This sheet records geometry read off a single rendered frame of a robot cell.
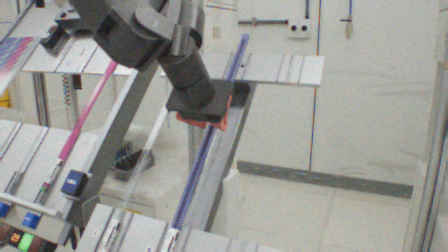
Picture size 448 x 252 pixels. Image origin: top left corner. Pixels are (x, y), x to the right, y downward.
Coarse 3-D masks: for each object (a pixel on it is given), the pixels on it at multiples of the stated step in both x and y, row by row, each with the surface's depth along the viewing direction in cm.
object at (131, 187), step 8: (168, 96) 68; (160, 120) 65; (160, 128) 64; (152, 136) 64; (152, 144) 63; (144, 152) 62; (152, 152) 63; (144, 160) 61; (136, 168) 60; (144, 168) 61; (136, 176) 59; (128, 184) 59; (136, 184) 59; (128, 192) 58; (128, 200) 57; (120, 208) 57; (120, 216) 56
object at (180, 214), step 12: (240, 48) 70; (240, 60) 69; (228, 72) 67; (204, 144) 59; (204, 156) 58; (192, 168) 57; (192, 180) 56; (192, 192) 55; (180, 204) 54; (180, 216) 53; (180, 228) 53
